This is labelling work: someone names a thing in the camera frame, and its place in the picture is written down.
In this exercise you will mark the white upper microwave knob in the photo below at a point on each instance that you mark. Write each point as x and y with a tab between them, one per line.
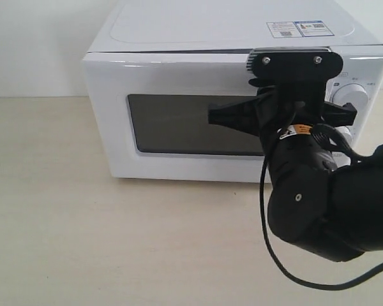
351	93

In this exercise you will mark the white microwave oven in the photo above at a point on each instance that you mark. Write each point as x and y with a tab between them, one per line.
231	26

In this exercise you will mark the blue white label sticker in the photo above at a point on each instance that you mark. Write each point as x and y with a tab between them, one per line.
299	29

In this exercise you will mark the white microwave knob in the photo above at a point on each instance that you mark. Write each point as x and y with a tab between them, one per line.
346	133
351	93

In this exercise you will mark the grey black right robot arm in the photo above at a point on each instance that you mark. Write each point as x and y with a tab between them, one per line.
326	198

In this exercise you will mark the white microwave door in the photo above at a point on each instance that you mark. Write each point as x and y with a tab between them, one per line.
151	112

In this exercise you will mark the white lower microwave knob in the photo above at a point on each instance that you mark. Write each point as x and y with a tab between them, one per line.
346	133

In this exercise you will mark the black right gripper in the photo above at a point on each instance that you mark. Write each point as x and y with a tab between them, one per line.
283	117

